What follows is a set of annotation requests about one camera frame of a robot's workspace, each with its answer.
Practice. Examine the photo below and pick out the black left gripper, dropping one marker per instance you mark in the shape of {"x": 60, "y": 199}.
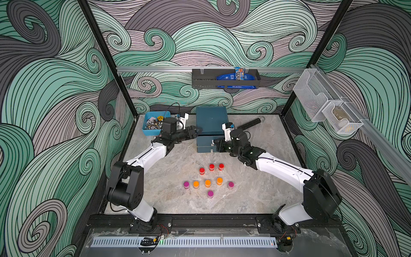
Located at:
{"x": 192, "y": 130}

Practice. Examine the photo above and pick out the orange paint can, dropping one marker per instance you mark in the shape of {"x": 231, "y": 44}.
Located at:
{"x": 207, "y": 183}
{"x": 196, "y": 184}
{"x": 219, "y": 181}

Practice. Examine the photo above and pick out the black cylindrical tool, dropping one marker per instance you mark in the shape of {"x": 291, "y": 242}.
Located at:
{"x": 252, "y": 123}

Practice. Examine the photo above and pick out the black wall shelf basket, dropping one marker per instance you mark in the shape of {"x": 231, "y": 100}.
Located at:
{"x": 206, "y": 79}

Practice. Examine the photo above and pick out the black corner frame post left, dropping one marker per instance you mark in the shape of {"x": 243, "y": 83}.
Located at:
{"x": 87, "y": 12}

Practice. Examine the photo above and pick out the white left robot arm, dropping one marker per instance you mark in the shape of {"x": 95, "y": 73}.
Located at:
{"x": 125, "y": 186}

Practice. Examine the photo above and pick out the aluminium wall rail back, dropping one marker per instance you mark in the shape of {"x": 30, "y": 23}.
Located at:
{"x": 188, "y": 69}

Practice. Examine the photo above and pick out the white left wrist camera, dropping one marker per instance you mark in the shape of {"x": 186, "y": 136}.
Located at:
{"x": 183, "y": 119}

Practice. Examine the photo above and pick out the aluminium wall rail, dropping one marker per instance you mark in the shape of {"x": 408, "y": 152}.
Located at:
{"x": 388, "y": 152}
{"x": 188, "y": 69}

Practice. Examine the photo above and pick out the white perforated cable duct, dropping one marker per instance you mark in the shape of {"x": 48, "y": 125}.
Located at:
{"x": 180, "y": 242}

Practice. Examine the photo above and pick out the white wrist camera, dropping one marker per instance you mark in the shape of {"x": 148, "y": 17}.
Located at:
{"x": 183, "y": 119}
{"x": 227, "y": 128}

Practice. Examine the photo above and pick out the blue plastic box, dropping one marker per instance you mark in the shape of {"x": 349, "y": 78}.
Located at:
{"x": 153, "y": 122}

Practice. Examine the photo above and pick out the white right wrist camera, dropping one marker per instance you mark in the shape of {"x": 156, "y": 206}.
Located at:
{"x": 227, "y": 128}

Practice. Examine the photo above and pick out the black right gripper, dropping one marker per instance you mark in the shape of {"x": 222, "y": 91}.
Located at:
{"x": 223, "y": 145}

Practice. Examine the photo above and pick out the clear wall bin large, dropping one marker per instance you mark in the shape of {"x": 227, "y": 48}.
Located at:
{"x": 311, "y": 91}

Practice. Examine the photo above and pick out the black corner frame post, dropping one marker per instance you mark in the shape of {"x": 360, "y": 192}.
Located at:
{"x": 87, "y": 12}
{"x": 330, "y": 31}

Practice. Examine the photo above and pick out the clear wall bin small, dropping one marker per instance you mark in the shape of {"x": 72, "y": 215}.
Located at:
{"x": 341, "y": 117}

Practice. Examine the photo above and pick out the aluminium wall rail right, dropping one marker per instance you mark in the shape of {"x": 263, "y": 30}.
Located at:
{"x": 388, "y": 152}

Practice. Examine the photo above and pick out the blue snack bag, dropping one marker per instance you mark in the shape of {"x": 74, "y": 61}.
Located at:
{"x": 240, "y": 75}

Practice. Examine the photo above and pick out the teal drawer cabinet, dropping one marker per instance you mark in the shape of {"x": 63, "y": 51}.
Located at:
{"x": 210, "y": 120}

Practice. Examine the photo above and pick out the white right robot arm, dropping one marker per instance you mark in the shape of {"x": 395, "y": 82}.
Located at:
{"x": 319, "y": 196}

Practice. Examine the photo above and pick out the black corner frame post right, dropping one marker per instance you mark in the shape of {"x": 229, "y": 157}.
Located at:
{"x": 330, "y": 31}

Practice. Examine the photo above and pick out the red paint can left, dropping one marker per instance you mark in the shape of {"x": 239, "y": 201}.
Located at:
{"x": 202, "y": 170}

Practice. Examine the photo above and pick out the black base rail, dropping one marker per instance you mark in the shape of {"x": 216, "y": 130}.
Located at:
{"x": 173, "y": 222}

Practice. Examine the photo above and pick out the red paint can right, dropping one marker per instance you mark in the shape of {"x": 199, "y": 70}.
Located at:
{"x": 221, "y": 167}

